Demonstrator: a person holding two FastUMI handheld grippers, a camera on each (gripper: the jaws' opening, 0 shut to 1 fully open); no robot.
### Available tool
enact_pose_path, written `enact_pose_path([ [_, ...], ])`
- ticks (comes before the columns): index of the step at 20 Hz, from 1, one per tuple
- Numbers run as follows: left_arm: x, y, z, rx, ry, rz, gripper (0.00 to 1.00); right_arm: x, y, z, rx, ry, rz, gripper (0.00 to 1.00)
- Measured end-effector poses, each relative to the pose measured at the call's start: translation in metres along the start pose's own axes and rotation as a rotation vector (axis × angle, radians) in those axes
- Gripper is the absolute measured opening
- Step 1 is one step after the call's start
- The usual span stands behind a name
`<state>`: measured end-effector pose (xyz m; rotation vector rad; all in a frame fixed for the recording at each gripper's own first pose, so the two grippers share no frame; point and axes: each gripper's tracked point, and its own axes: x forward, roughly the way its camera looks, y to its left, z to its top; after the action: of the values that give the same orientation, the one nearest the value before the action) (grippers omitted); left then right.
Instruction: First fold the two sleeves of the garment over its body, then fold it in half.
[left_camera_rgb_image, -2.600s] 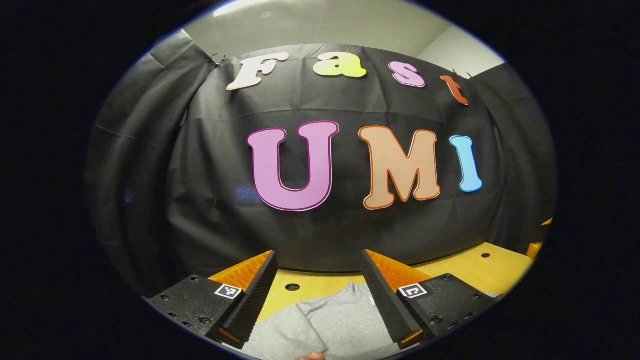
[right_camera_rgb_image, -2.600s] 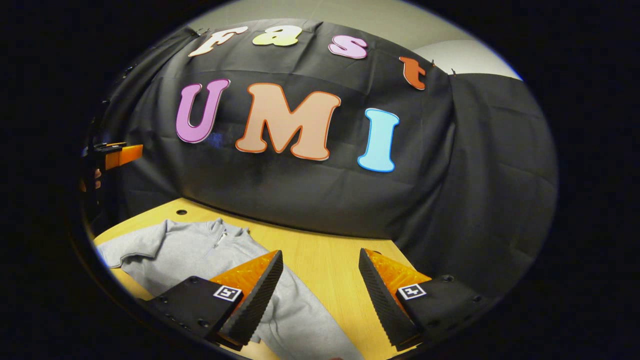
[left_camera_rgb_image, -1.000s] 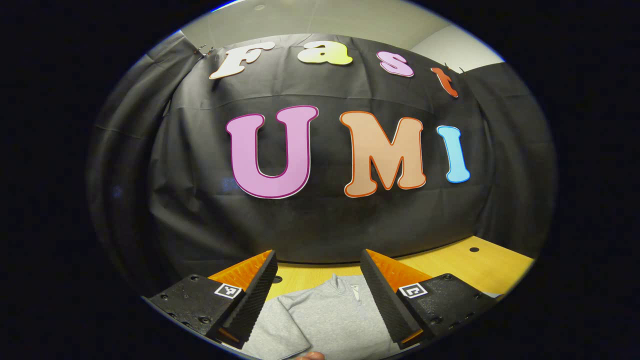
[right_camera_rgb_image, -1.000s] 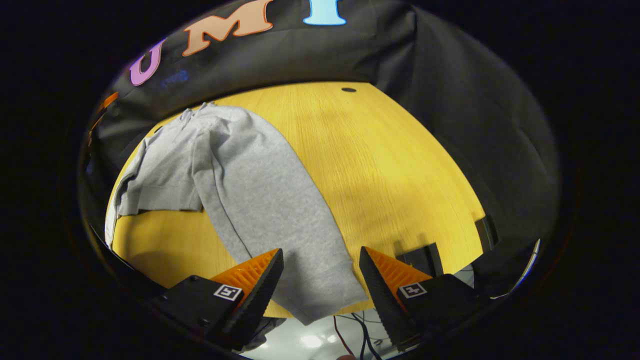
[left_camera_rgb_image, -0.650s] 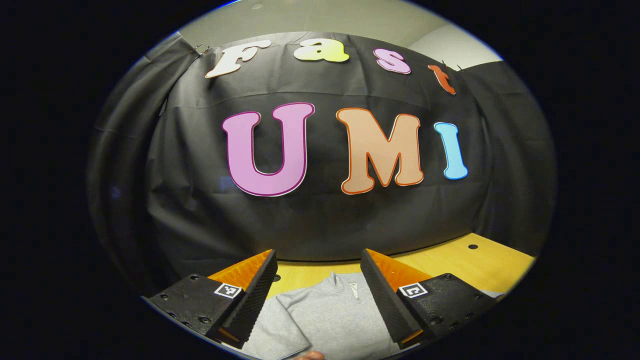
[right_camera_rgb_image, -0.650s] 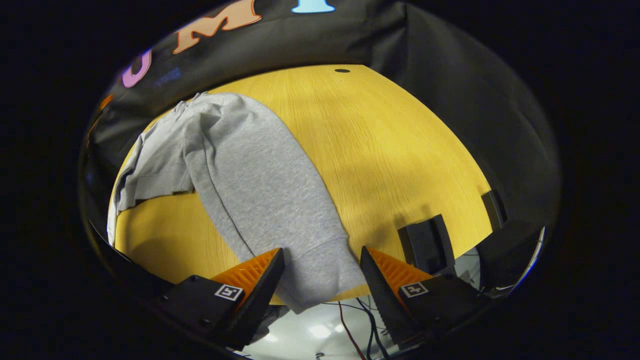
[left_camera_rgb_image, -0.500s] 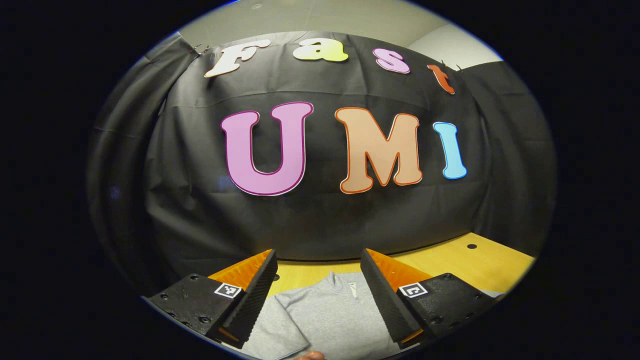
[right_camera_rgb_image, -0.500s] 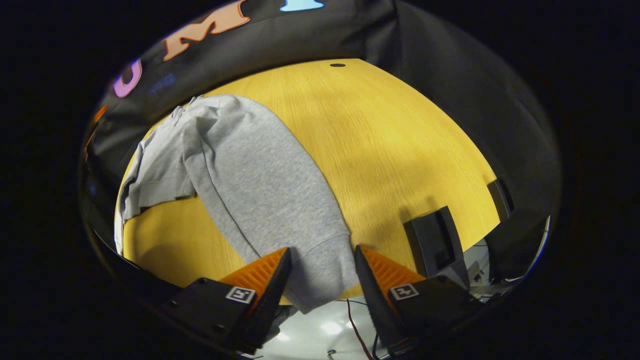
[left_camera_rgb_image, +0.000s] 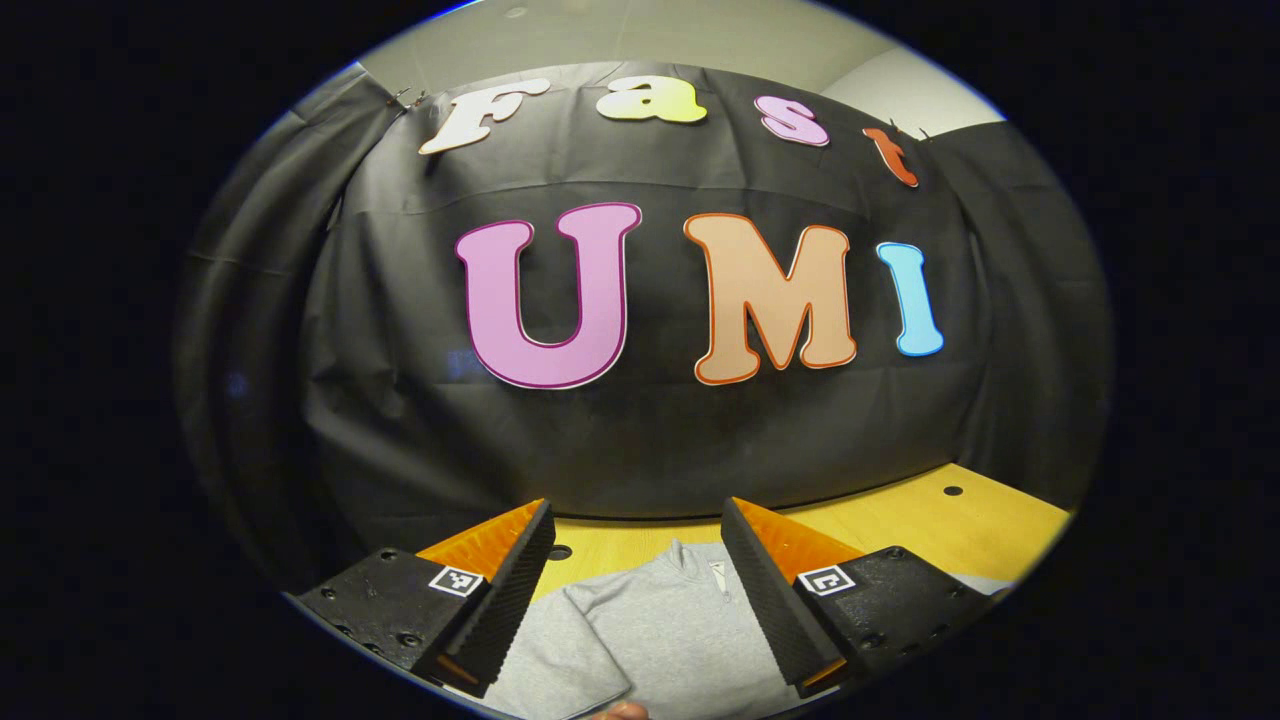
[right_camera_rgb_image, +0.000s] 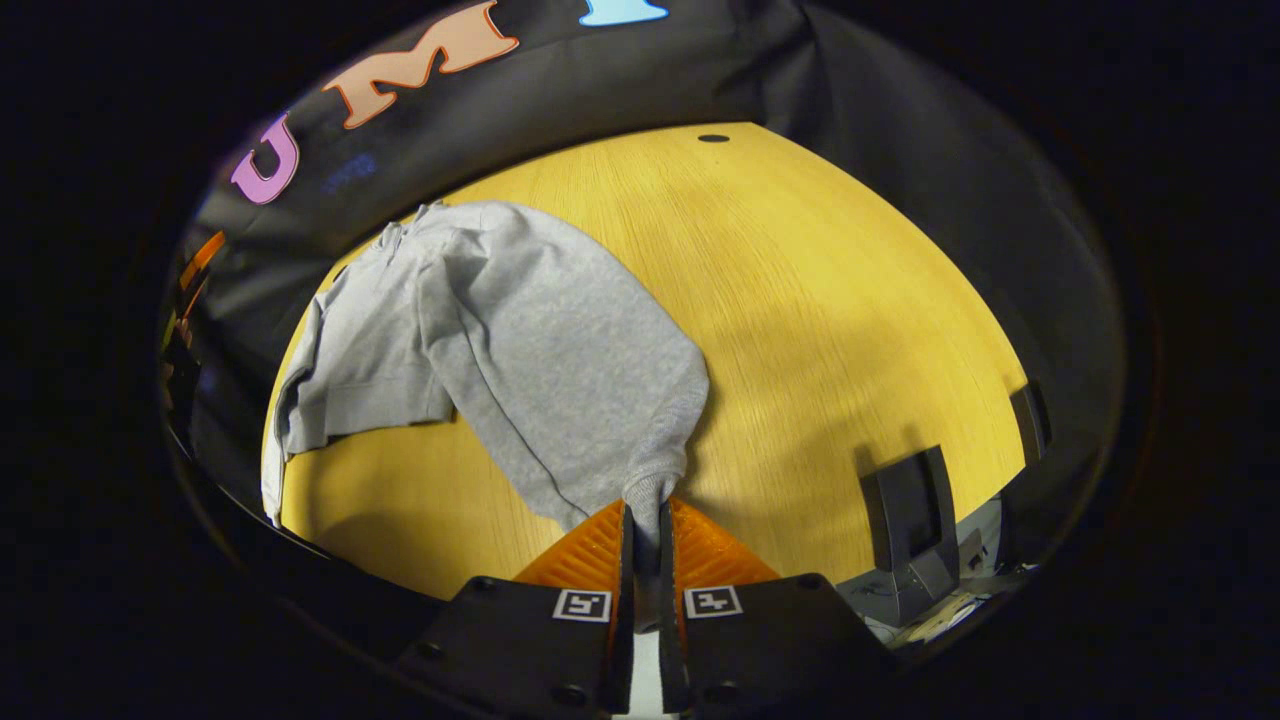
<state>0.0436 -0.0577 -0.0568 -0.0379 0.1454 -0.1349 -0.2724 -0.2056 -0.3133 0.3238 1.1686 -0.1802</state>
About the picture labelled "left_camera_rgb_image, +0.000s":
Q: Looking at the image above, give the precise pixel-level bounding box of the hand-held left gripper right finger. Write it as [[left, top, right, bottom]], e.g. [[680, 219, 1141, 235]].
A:
[[720, 496, 1001, 699]]

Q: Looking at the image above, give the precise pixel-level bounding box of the black backdrop cloth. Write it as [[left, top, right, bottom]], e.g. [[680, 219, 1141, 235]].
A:
[[172, 60, 1116, 591]]

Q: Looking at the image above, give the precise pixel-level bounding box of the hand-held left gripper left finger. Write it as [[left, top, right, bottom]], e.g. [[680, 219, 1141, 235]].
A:
[[290, 498, 557, 699]]

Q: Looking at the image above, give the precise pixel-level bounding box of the grey zip-neck sweatshirt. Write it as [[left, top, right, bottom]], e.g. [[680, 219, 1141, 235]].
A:
[[480, 540, 1011, 720]]

